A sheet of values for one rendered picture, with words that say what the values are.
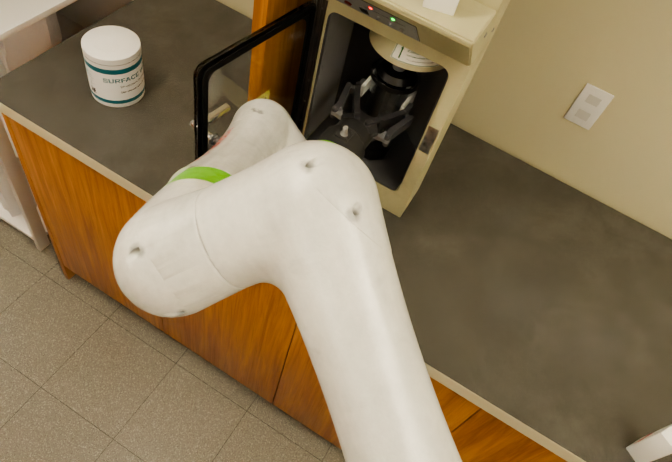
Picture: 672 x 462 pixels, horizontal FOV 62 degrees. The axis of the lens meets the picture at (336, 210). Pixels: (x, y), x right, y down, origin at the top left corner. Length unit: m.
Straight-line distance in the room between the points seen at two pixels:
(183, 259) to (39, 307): 1.77
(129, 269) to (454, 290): 0.86
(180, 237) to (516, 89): 1.16
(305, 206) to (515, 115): 1.17
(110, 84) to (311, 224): 1.03
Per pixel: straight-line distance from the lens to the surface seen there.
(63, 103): 1.53
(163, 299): 0.57
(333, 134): 1.05
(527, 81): 1.53
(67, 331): 2.22
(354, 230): 0.48
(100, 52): 1.42
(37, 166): 1.74
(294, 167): 0.49
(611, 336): 1.42
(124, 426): 2.06
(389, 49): 1.12
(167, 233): 0.55
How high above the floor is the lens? 1.97
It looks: 51 degrees down
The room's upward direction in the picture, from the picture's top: 17 degrees clockwise
